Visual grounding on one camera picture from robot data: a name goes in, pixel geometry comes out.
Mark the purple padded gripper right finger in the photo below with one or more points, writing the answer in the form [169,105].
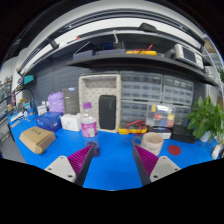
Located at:
[151,167]

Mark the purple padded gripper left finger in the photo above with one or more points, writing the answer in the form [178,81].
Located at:
[73,168]

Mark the clear plastic water bottle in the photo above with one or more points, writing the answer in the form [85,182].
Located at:
[89,125]

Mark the beige ribbed mug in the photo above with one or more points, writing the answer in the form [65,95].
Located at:
[150,141]

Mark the red round coaster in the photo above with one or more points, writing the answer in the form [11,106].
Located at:
[174,150]

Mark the white black flat device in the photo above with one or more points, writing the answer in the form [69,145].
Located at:
[164,132]

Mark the yellow multimeter with red leads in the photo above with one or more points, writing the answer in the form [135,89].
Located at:
[137,127]

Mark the black box on table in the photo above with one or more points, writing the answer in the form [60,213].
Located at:
[182,134]

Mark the white cardboard box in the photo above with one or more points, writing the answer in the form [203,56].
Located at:
[71,122]

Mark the brown cardboard box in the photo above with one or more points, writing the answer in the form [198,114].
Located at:
[37,139]

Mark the blue cardboard box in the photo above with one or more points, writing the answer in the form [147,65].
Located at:
[50,121]

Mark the small white box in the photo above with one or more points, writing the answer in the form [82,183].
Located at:
[41,109]

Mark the purple plastic bag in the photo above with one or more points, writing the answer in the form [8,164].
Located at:
[56,102]

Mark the dark grey product box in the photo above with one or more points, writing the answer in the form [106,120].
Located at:
[71,100]

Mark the black rectangular speaker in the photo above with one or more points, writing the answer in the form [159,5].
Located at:
[107,111]

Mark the green potted plant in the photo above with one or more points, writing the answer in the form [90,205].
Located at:
[207,117]

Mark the grey drawer organiser cabinet right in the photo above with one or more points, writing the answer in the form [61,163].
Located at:
[177,97]

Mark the grey drawer organiser cabinet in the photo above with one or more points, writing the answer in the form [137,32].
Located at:
[137,89]
[177,97]

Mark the grey drawer organiser cabinet left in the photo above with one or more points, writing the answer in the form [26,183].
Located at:
[137,89]

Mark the dark grey upper shelf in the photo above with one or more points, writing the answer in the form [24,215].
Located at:
[142,61]

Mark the yellow tool on shelf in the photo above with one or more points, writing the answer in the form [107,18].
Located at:
[148,51]

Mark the white oscilloscope on shelf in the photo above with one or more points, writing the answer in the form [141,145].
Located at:
[189,56]

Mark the beige pegboard frame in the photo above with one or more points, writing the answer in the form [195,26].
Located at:
[103,91]

